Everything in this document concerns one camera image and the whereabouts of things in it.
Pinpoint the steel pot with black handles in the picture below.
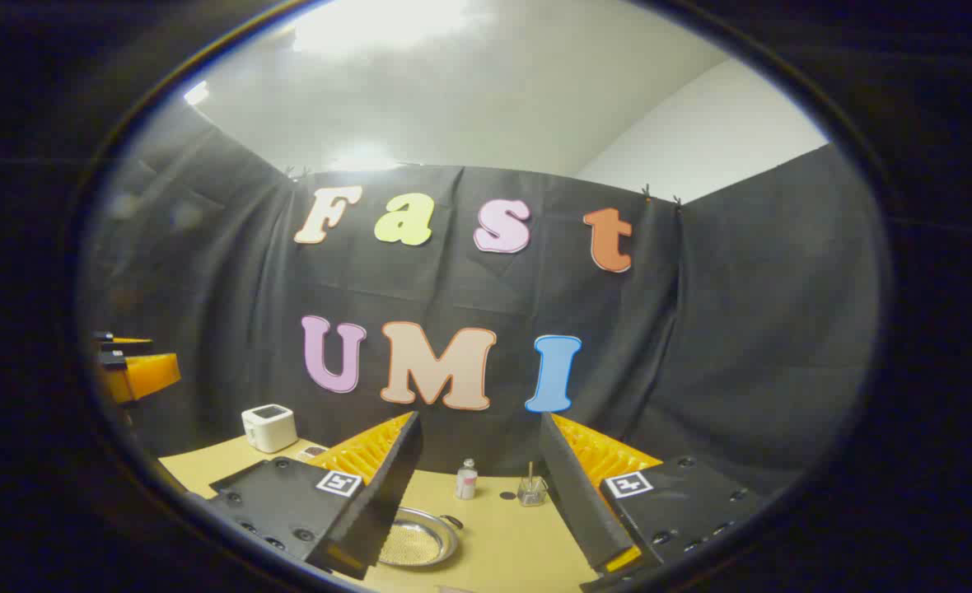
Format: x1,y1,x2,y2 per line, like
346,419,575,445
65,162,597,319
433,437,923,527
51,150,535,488
375,507,465,569

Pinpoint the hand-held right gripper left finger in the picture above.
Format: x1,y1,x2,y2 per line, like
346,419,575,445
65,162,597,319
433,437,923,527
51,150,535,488
206,410,423,581

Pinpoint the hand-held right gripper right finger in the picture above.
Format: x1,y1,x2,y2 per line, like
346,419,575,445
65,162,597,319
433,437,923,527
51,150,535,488
538,412,771,590

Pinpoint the glass jar with wooden stick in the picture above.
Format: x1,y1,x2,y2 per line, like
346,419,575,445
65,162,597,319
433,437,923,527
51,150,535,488
517,461,549,507

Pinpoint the cream white toaster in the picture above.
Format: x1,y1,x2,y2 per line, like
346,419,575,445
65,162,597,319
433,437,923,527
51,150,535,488
241,404,298,454

